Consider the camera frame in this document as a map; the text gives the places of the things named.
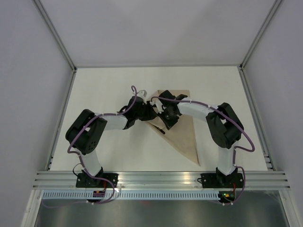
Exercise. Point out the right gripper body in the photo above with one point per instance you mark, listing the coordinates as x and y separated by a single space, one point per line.
170 119

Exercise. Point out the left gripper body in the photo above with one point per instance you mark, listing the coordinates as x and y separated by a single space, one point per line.
146 112

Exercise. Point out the black-handled fork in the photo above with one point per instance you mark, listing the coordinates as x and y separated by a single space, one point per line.
160 130

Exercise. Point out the beige cloth napkin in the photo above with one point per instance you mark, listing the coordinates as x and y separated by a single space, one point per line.
181 136

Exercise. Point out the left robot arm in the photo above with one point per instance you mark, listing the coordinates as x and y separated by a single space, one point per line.
86 131

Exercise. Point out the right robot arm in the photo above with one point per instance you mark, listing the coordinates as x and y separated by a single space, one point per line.
224 125

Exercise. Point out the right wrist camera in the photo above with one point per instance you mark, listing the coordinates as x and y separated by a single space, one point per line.
157 104

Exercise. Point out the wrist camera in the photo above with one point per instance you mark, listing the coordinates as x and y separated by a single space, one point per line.
157 104
142 94

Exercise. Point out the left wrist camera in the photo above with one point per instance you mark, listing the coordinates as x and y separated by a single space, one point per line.
142 94

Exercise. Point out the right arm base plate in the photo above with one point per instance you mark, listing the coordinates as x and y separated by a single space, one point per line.
218 181

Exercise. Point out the left side aluminium rail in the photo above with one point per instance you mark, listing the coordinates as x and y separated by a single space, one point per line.
62 111

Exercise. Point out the aluminium rail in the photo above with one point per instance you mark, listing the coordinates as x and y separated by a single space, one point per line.
62 111
255 180
257 120

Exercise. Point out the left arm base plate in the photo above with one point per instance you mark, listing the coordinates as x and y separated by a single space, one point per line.
84 181

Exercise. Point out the right side aluminium rail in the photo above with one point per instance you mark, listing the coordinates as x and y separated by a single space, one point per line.
257 120

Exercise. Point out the aluminium front rail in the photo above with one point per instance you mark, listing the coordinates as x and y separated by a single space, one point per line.
255 180

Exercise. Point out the white slotted cable duct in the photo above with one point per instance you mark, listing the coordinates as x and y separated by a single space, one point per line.
132 195

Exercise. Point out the left aluminium frame post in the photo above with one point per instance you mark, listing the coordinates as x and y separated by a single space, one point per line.
50 26

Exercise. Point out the aluminium frame post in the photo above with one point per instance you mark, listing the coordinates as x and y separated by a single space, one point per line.
265 25
50 26

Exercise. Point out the right aluminium frame post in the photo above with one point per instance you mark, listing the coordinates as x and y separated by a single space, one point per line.
265 25

